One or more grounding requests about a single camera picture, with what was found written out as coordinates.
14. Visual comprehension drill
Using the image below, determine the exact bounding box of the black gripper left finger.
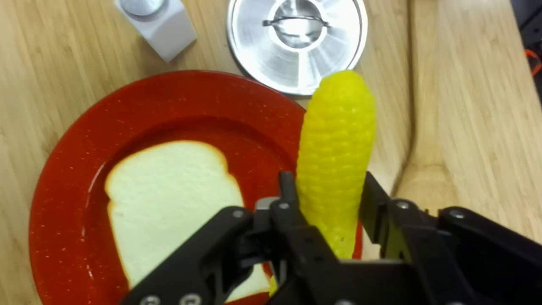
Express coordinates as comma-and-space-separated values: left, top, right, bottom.
122, 171, 339, 305

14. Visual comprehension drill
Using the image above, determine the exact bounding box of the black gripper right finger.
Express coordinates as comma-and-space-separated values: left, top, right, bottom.
359, 173, 542, 305

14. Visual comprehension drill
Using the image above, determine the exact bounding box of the yellow toy corn cob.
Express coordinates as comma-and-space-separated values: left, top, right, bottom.
296, 71, 376, 258

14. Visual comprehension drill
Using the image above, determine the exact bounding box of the red plate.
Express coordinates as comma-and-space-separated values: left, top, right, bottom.
29, 71, 305, 305

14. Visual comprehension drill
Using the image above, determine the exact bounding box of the steel pot lid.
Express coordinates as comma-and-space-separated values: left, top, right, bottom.
227, 0, 369, 97

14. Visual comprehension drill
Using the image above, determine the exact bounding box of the white bread slice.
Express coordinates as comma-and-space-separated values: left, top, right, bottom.
103, 139, 273, 303

